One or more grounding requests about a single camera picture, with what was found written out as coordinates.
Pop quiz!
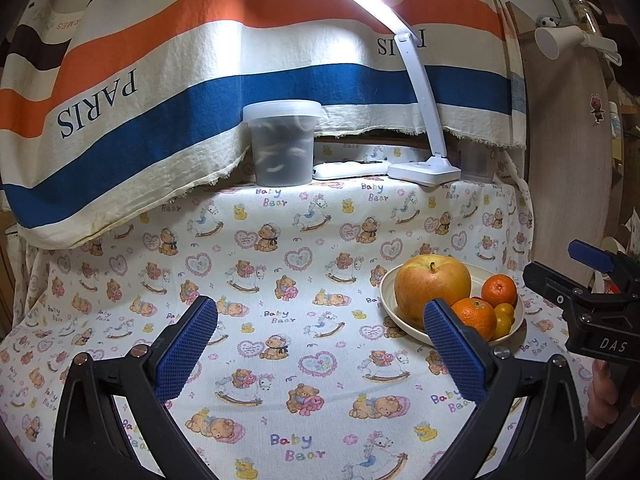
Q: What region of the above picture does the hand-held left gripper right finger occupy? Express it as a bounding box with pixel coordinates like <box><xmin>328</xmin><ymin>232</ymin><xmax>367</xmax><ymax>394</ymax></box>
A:
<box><xmin>423</xmin><ymin>298</ymin><xmax>587</xmax><ymax>480</ymax></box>

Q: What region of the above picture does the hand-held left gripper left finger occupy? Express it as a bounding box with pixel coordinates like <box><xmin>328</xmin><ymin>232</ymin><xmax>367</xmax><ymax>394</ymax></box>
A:
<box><xmin>52</xmin><ymin>295</ymin><xmax>220</xmax><ymax>480</ymax></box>

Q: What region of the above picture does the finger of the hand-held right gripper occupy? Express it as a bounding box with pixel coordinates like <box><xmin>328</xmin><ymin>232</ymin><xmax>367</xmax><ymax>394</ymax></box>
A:
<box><xmin>523</xmin><ymin>260</ymin><xmax>596</xmax><ymax>311</ymax></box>
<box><xmin>568</xmin><ymin>239</ymin><xmax>640</xmax><ymax>291</ymax></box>

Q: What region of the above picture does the orange tangerine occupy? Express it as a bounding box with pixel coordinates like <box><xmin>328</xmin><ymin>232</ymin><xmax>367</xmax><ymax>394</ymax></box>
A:
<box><xmin>450</xmin><ymin>298</ymin><xmax>497</xmax><ymax>342</ymax></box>
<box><xmin>481</xmin><ymin>274</ymin><xmax>518</xmax><ymax>309</ymax></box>

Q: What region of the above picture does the cream round plate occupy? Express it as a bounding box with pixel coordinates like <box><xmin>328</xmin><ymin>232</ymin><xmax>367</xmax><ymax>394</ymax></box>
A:
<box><xmin>379</xmin><ymin>263</ymin><xmax>525</xmax><ymax>347</ymax></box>

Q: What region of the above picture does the yellow red apple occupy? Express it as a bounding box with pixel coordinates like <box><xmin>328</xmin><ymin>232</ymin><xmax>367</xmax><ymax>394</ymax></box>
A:
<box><xmin>394</xmin><ymin>255</ymin><xmax>472</xmax><ymax>330</ymax></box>

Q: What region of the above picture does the person's right hand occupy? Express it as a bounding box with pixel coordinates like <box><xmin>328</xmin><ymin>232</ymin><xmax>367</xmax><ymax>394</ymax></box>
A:
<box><xmin>586</xmin><ymin>359</ymin><xmax>620</xmax><ymax>427</ymax></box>

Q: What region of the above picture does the wooden board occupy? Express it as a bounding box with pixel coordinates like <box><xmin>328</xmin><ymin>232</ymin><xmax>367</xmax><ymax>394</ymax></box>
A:
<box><xmin>505</xmin><ymin>0</ymin><xmax>626</xmax><ymax>291</ymax></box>

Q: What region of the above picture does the small clear plastic container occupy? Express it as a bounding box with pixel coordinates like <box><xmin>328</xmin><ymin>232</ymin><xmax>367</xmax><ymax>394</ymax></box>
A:
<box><xmin>459</xmin><ymin>137</ymin><xmax>496</xmax><ymax>184</ymax></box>

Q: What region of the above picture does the bear print cloth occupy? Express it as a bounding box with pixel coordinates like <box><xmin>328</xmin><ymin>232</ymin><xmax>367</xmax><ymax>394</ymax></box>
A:
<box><xmin>0</xmin><ymin>142</ymin><xmax>596</xmax><ymax>480</ymax></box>

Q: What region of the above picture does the white desk lamp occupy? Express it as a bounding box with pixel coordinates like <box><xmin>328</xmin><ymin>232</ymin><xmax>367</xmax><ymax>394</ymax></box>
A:
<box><xmin>290</xmin><ymin>0</ymin><xmax>462</xmax><ymax>188</ymax></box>

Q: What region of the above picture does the white remote control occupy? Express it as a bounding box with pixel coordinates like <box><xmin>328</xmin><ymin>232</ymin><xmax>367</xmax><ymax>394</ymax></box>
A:
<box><xmin>312</xmin><ymin>160</ymin><xmax>390</xmax><ymax>181</ymax></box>

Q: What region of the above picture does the white clip spotlight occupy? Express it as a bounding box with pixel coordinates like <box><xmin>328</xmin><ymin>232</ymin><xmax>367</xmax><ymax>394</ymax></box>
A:
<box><xmin>534</xmin><ymin>25</ymin><xmax>623</xmax><ymax>66</ymax></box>

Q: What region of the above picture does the clear plastic lidded container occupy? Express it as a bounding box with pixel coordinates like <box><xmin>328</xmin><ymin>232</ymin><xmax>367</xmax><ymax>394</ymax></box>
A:
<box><xmin>243</xmin><ymin>101</ymin><xmax>322</xmax><ymax>186</ymax></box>

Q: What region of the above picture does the clear plastic bottle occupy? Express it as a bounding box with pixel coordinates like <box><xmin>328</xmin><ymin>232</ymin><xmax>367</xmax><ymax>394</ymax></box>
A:
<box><xmin>560</xmin><ymin>0</ymin><xmax>601</xmax><ymax>36</ymax></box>

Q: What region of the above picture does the striped cloth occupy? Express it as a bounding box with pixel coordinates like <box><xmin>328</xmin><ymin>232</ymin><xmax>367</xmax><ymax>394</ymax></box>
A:
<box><xmin>0</xmin><ymin>0</ymin><xmax>528</xmax><ymax>248</ymax></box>

